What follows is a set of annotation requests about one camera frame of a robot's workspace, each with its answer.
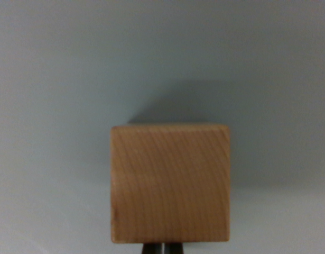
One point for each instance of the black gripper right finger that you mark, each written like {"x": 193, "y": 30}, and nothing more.
{"x": 175, "y": 249}

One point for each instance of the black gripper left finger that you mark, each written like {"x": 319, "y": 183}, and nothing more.
{"x": 151, "y": 249}

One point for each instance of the wooden cube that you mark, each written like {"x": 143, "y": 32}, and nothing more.
{"x": 169, "y": 183}

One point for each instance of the white plastic tray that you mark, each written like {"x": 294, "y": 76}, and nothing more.
{"x": 59, "y": 79}

